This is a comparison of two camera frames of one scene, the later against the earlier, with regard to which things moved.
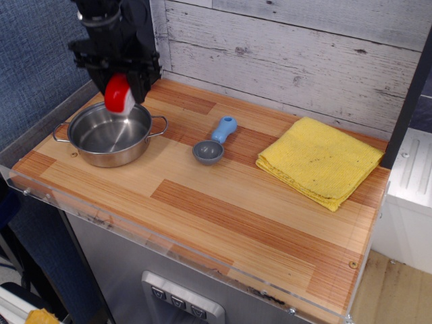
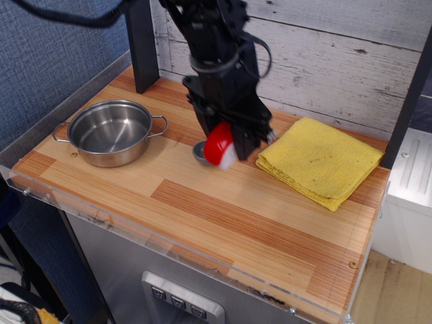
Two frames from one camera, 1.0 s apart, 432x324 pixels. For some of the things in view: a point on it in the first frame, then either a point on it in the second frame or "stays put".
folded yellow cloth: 321,163 stays put
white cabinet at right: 403,233 stays put
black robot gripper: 114,47 to 230,93
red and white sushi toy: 119,97 to 220,149
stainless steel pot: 104,139 stays put
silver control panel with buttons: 166,302 stays put
